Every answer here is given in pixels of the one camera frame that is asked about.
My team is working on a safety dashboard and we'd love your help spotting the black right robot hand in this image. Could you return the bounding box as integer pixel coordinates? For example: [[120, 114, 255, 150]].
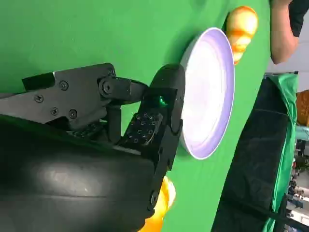
[[0, 62, 186, 232]]

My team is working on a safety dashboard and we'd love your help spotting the orange mesh panel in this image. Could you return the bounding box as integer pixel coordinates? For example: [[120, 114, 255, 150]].
[[295, 90, 309, 126]]

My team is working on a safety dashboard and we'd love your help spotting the lilac plate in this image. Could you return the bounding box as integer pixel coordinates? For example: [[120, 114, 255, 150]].
[[180, 27, 235, 160]]

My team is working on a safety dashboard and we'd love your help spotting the green table cloth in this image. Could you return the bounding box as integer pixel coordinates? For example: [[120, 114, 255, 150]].
[[0, 0, 300, 232]]

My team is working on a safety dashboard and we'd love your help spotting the orange white toy bread roll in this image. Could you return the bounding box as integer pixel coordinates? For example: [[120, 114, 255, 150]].
[[141, 175, 176, 232], [226, 6, 259, 65]]

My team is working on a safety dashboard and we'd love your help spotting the black backdrop curtain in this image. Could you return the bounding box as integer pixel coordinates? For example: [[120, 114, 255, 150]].
[[211, 77, 290, 232]]

